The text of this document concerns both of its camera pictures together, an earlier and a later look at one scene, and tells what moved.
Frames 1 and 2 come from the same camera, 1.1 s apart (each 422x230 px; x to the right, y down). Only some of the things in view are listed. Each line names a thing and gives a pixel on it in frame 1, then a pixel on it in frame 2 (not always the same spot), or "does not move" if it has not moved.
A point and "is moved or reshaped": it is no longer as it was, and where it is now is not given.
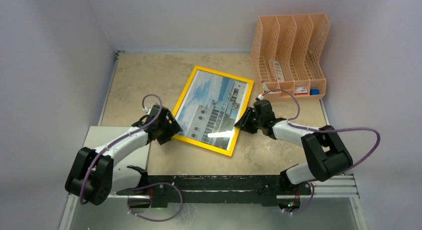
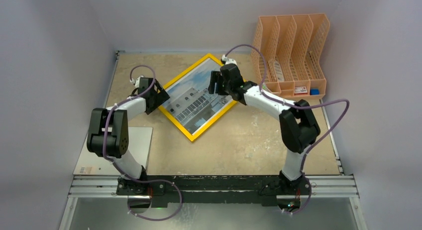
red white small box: [300, 90] does not move
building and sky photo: [212, 108] is moved or reshaped
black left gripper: [171, 126] → [161, 97]
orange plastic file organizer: [286, 55] does not move
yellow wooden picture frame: [195, 68] → [215, 61]
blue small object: [314, 91] does not move
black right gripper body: [250, 119] → [219, 83]
